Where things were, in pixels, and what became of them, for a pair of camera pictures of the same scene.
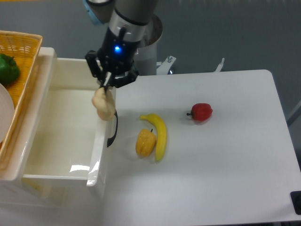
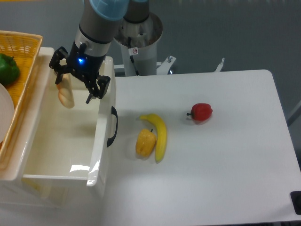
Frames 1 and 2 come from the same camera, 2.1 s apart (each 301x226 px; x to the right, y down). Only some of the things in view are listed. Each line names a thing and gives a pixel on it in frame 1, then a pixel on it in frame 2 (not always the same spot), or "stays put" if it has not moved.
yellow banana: x=161 y=140 stays put
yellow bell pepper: x=146 y=141 stays put
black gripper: x=114 y=62 → x=86 y=66
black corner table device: x=295 y=197 stays put
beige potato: x=104 y=102 → x=65 y=91
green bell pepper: x=9 y=70 stays put
